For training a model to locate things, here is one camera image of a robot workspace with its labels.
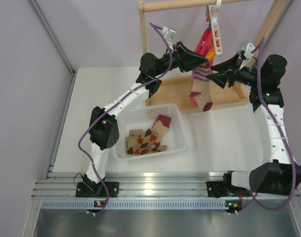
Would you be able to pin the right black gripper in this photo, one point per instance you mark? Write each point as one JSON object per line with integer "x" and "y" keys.
{"x": 229, "y": 65}

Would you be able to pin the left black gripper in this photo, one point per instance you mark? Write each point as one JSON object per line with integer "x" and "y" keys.
{"x": 185, "y": 59}

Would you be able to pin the orange end clothespin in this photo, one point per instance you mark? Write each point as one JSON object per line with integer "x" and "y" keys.
{"x": 210, "y": 55}

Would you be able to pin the striped beige maroon sock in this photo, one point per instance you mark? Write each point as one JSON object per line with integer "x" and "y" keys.
{"x": 200, "y": 94}

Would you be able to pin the white plastic clip hanger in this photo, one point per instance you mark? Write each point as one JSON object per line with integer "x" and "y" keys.
{"x": 212, "y": 18}

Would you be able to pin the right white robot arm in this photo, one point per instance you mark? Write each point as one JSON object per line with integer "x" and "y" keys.
{"x": 278, "y": 175}

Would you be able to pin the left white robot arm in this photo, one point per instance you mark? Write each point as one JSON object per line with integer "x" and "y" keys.
{"x": 103, "y": 126}

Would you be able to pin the pink towel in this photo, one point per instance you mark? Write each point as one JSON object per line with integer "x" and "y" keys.
{"x": 205, "y": 43}

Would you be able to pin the wooden drying rack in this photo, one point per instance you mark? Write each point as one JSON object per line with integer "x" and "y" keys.
{"x": 177, "y": 90}

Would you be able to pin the white plastic basket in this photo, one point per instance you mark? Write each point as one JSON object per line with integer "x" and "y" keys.
{"x": 144, "y": 118}

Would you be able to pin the argyle beige brown sock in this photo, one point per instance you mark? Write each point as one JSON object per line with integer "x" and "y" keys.
{"x": 131, "y": 142}

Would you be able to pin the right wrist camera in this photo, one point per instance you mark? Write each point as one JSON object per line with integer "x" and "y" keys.
{"x": 245, "y": 53}

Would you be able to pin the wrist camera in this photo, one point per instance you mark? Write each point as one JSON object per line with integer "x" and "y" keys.
{"x": 245, "y": 53}
{"x": 168, "y": 33}

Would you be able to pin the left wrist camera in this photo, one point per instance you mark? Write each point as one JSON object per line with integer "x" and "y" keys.
{"x": 168, "y": 33}

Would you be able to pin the aluminium mounting rail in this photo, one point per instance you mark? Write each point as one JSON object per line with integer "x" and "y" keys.
{"x": 141, "y": 191}

